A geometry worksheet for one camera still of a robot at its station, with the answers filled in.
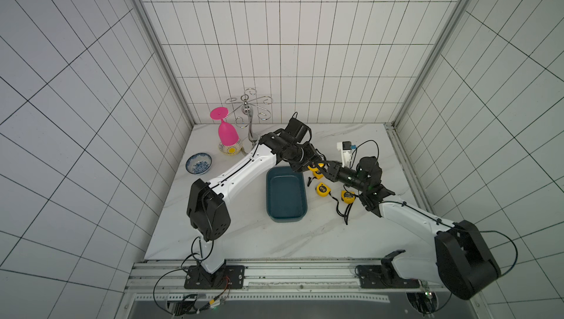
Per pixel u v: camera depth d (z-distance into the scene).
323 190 0.92
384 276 0.66
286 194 0.92
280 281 0.73
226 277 0.72
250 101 0.88
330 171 0.72
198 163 1.02
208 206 0.44
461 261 0.41
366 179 0.64
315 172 0.78
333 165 0.71
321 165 0.77
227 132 0.92
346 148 0.73
